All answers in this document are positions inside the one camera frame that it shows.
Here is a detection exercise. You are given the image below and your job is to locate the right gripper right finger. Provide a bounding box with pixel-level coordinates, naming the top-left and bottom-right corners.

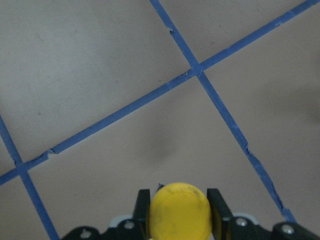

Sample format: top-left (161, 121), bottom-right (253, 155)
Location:
top-left (206, 188), bottom-right (233, 239)

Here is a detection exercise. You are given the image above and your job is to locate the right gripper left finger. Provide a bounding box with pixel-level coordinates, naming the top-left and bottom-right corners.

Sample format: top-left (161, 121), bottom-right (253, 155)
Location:
top-left (132, 189), bottom-right (151, 238)

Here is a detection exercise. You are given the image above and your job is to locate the yellow push button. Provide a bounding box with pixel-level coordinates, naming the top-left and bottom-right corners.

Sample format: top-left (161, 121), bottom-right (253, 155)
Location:
top-left (147, 182), bottom-right (213, 240)

